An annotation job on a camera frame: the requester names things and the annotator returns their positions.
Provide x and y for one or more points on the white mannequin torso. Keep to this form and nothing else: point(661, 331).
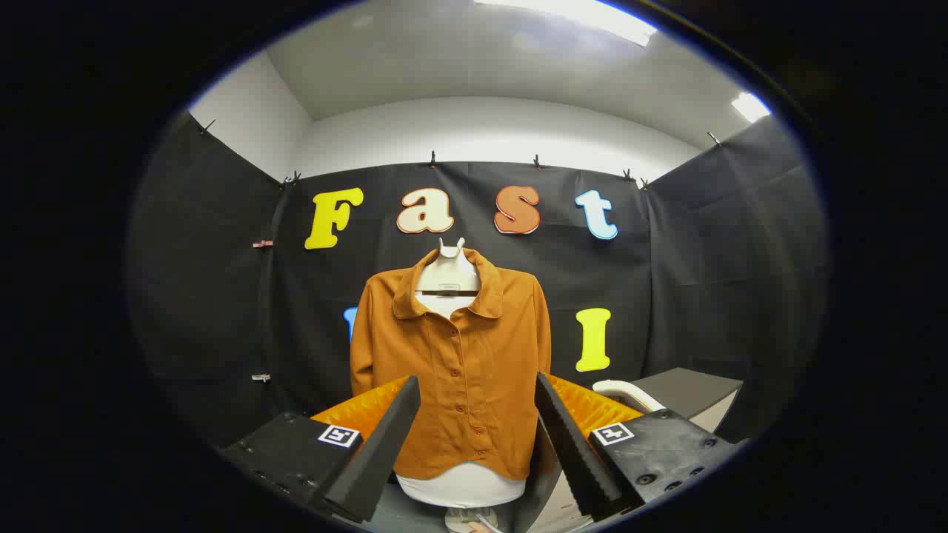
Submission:
point(448, 274)

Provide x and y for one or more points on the row of black cloth clips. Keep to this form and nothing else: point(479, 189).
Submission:
point(432, 158)

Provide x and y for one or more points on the small ceiling light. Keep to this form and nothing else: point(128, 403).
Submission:
point(750, 107)

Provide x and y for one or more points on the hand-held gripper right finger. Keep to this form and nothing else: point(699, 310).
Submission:
point(581, 451)

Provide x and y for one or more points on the long ceiling light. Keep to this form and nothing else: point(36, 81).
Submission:
point(592, 15)

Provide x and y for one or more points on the white garment steamer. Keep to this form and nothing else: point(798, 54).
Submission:
point(622, 389)

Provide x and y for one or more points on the orange button-up shirt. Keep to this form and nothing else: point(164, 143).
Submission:
point(444, 370)

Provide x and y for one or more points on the grey side table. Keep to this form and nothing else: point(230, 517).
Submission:
point(689, 389)

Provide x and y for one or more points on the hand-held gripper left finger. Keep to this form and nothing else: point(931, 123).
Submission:
point(381, 451)

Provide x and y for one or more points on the black backdrop cloth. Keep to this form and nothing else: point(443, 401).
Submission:
point(222, 296)

